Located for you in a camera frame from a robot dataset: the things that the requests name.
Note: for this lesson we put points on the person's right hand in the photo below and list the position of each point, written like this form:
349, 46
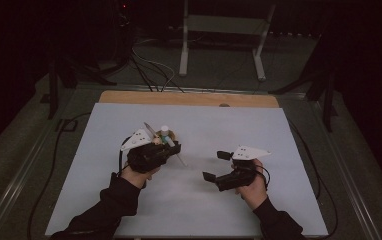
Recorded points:
254, 193

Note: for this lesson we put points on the beige round ornament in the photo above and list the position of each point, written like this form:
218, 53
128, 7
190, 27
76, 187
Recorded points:
156, 140

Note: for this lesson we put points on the black tripod stand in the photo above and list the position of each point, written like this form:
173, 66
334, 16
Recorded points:
325, 86
55, 83

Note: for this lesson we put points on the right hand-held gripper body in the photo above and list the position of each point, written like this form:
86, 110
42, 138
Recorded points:
239, 173

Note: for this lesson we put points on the black rack with red light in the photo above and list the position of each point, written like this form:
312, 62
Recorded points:
124, 30

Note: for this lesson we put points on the tan paper pen holder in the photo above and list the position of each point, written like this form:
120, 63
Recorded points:
174, 135

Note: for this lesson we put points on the green and white glue stick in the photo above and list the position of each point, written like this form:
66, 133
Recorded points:
167, 135

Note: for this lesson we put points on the grey metal stand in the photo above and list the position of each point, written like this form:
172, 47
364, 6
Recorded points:
222, 25

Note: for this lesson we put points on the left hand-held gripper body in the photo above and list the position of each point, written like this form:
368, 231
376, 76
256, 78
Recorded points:
145, 156

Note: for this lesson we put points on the person's left hand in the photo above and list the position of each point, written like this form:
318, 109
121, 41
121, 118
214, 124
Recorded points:
139, 178

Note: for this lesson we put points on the white table mat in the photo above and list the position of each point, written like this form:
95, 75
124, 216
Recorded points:
179, 206

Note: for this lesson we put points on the clear pen with pink refill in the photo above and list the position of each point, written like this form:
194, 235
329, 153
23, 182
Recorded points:
149, 128

